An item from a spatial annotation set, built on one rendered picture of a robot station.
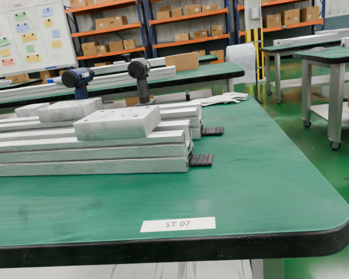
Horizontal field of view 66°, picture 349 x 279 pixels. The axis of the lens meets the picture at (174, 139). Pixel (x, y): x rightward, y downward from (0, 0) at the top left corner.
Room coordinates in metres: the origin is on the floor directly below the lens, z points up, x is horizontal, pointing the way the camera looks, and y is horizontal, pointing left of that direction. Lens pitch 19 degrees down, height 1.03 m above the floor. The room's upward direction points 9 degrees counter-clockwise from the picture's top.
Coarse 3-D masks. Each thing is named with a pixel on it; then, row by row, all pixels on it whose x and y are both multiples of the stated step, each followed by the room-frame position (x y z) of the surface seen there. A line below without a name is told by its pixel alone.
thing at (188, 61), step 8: (168, 56) 2.68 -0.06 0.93; (176, 56) 2.66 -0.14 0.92; (184, 56) 2.64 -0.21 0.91; (192, 56) 2.63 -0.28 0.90; (168, 64) 2.68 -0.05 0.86; (176, 64) 2.66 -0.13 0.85; (184, 64) 2.64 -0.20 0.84; (192, 64) 2.63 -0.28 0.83; (16, 80) 4.92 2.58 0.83; (24, 80) 4.95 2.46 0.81; (136, 96) 4.30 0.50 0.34; (152, 96) 4.50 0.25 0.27; (128, 104) 4.34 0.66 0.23
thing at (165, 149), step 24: (0, 144) 0.62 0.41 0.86; (24, 144) 0.60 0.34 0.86; (48, 144) 0.58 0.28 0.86; (72, 144) 0.57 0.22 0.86; (96, 144) 0.55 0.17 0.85; (120, 144) 0.55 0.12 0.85; (144, 144) 0.53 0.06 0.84; (168, 144) 0.52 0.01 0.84; (192, 144) 0.58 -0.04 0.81; (0, 168) 0.63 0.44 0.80; (24, 168) 0.61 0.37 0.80; (48, 168) 0.59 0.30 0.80; (72, 168) 0.57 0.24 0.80; (96, 168) 0.55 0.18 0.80; (120, 168) 0.54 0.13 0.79; (144, 168) 0.52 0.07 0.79; (168, 168) 0.51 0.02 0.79
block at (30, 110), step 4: (32, 104) 1.18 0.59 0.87; (36, 104) 1.16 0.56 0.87; (40, 104) 1.14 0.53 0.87; (44, 104) 1.13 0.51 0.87; (48, 104) 1.14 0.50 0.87; (20, 108) 1.10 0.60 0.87; (24, 108) 1.09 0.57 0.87; (28, 108) 1.08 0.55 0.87; (32, 108) 1.07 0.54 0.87; (36, 108) 1.08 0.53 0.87; (16, 112) 1.11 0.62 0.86; (20, 112) 1.10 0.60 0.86; (24, 112) 1.09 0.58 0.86; (28, 112) 1.08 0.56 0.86; (32, 112) 1.07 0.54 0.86; (36, 112) 1.08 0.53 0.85; (20, 116) 1.10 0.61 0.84; (24, 116) 1.09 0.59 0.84; (28, 116) 1.08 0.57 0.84; (32, 116) 1.07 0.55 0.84
